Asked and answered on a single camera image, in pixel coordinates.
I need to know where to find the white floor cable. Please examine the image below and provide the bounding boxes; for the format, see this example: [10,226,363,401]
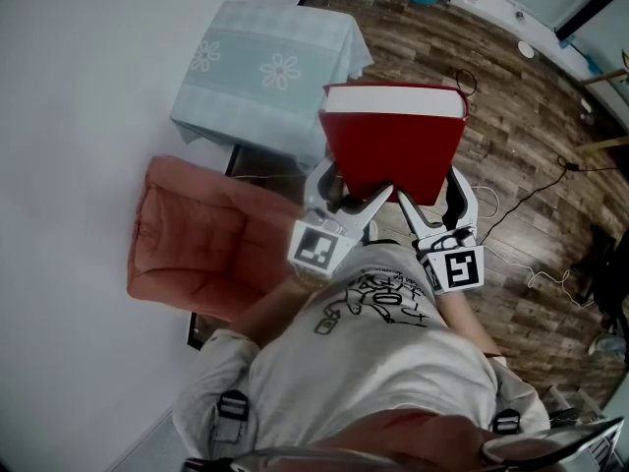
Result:
[471,184,597,310]

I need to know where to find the white printed t-shirt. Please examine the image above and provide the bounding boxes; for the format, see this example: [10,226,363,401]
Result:
[171,241,551,461]

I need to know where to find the light blue floral tablecloth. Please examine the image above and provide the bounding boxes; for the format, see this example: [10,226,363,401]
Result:
[169,0,374,171]

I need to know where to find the pink cushioned armchair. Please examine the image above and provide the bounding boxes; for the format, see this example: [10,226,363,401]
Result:
[126,154,309,324]

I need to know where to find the black floor stand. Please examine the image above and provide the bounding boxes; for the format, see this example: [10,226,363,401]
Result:
[569,223,629,333]

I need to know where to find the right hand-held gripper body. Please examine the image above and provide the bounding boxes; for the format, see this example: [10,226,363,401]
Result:
[415,226,486,297]

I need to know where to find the table with light blue cloth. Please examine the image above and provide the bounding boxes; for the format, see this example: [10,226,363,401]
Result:
[169,0,374,171]

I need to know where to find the person's right forearm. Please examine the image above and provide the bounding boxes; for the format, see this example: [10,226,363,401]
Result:
[436,290,502,358]

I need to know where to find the black cord loop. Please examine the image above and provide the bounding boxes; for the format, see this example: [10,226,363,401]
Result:
[454,68,479,96]

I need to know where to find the person's left forearm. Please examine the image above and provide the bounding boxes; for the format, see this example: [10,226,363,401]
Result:
[235,275,320,358]

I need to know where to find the white window ledge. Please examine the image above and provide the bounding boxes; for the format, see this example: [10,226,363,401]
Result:
[449,0,629,127]

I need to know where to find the wooden bead bracelet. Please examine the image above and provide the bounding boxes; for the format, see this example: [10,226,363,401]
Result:
[293,268,331,290]

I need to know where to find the red book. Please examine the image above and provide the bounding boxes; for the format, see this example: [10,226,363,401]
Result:
[317,82,471,207]

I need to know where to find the grey harness strap with buckle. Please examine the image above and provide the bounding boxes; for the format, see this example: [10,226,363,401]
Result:
[490,408,522,437]
[213,389,252,454]

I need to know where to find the black power cable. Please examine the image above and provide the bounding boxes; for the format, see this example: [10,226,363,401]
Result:
[479,154,620,245]

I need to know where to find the person's eyeglasses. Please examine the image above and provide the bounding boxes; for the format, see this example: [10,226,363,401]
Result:
[181,416,625,472]

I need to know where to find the person's face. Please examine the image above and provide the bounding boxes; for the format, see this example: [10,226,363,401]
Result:
[314,408,492,472]

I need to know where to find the wooden stick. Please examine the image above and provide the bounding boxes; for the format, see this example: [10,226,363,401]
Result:
[577,135,629,154]

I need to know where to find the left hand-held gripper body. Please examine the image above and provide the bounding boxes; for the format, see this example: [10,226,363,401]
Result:
[287,207,364,282]

